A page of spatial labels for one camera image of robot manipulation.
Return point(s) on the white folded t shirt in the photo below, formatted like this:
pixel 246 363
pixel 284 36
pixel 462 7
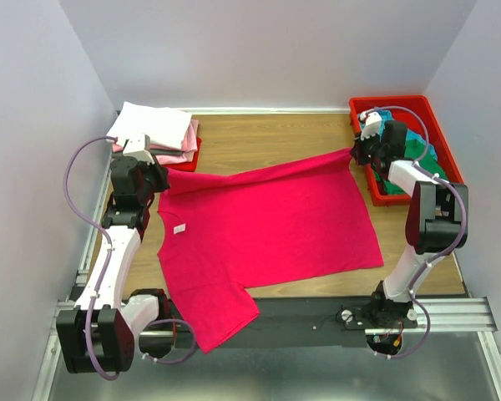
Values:
pixel 164 126

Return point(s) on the magenta t shirt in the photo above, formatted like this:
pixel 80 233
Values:
pixel 227 234

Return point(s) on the grey folded t shirt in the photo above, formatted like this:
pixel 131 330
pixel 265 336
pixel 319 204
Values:
pixel 166 152

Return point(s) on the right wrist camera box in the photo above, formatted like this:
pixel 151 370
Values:
pixel 371 122

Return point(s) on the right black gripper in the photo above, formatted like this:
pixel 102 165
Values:
pixel 356 151

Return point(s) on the aluminium frame rail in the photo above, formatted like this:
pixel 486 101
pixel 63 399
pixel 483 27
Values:
pixel 447 314

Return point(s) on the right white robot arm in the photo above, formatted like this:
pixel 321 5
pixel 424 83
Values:
pixel 436 224

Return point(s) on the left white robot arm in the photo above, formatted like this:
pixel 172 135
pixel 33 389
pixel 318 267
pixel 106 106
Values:
pixel 98 334

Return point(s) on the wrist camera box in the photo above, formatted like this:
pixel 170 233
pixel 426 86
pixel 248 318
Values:
pixel 371 122
pixel 138 147

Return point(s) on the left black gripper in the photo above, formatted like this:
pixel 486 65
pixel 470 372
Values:
pixel 160 172

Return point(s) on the red folded t shirt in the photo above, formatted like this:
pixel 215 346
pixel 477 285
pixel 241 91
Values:
pixel 190 159

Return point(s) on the green t shirt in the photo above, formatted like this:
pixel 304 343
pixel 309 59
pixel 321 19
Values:
pixel 413 149

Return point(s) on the pink folded t shirt lower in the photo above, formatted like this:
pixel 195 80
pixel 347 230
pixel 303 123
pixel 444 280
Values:
pixel 165 160

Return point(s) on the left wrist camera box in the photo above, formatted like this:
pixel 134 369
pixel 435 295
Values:
pixel 138 147

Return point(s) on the blue t shirt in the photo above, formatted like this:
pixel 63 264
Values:
pixel 386 113

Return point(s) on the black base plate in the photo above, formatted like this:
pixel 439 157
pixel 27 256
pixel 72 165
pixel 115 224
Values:
pixel 229 323

